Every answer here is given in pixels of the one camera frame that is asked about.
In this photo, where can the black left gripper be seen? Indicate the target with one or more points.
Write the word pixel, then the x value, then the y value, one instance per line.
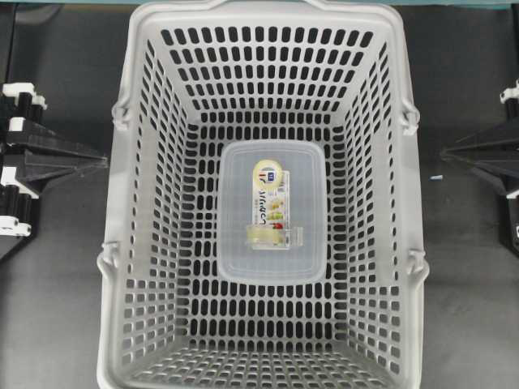
pixel 20 203

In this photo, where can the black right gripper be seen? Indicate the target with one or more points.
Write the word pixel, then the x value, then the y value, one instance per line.
pixel 501 174

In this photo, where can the grey plastic shopping basket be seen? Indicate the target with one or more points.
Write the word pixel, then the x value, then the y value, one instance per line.
pixel 201 75

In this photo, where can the clear plastic food container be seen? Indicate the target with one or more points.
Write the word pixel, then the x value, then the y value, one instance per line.
pixel 272 211

